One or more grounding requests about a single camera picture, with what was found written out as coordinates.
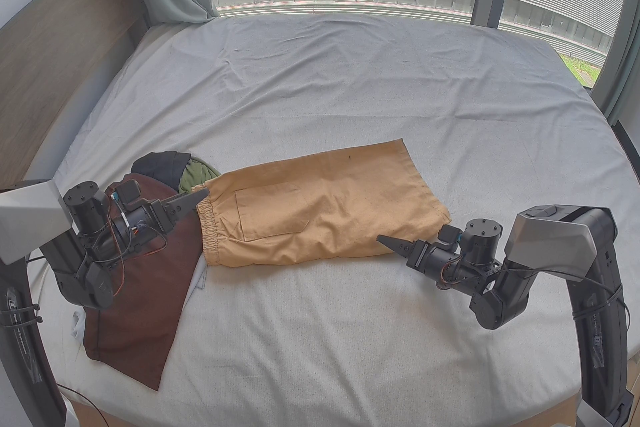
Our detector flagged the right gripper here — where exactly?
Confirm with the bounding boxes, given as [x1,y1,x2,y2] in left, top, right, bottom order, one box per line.
[406,240,464,287]

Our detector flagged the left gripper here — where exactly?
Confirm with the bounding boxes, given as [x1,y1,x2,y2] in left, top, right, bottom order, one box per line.
[119,198,177,237]

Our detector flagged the tan shorts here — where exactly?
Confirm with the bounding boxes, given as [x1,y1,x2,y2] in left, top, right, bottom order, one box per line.
[195,138,452,269]

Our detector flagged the bed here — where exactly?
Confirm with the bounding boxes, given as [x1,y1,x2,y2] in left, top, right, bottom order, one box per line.
[0,0,633,427]

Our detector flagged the black garment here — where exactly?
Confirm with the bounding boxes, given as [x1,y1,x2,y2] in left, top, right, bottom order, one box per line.
[131,151,193,190]

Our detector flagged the green garment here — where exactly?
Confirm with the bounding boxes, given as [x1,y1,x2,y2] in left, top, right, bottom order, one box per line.
[177,157,222,195]

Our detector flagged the white garment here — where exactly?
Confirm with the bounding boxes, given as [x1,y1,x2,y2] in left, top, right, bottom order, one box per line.
[182,260,211,311]

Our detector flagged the brown garment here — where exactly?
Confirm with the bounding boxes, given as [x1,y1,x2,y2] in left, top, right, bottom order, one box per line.
[82,172,207,392]

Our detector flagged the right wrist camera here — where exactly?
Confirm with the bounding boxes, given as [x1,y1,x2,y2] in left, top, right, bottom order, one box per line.
[437,225,463,248]

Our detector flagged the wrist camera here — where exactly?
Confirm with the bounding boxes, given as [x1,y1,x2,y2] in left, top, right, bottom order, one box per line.
[111,180,143,210]
[437,225,463,248]

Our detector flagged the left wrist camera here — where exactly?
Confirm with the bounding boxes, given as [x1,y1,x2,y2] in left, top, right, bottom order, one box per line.
[111,180,143,210]

